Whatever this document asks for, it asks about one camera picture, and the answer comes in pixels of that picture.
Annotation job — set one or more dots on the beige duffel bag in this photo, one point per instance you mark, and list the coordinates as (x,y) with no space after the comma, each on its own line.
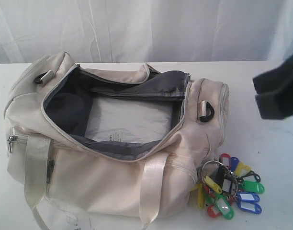
(46,117)

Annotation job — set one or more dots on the white backdrop curtain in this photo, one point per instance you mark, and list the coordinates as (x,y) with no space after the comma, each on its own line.
(100,31)

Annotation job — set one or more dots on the colourful key tag bunch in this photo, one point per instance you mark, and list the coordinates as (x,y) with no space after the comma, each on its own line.
(225,182)

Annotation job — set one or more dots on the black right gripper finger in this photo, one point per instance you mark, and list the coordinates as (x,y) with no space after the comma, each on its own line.
(274,78)
(275,102)

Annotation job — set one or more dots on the white plastic pouch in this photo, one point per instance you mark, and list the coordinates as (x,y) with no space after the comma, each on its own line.
(128,121)

